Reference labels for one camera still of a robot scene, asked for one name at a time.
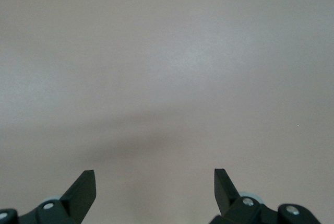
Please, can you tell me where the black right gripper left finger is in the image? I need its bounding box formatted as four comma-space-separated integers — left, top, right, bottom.
18, 169, 97, 224

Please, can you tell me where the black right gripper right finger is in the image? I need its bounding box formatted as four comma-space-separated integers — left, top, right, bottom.
210, 168, 278, 224

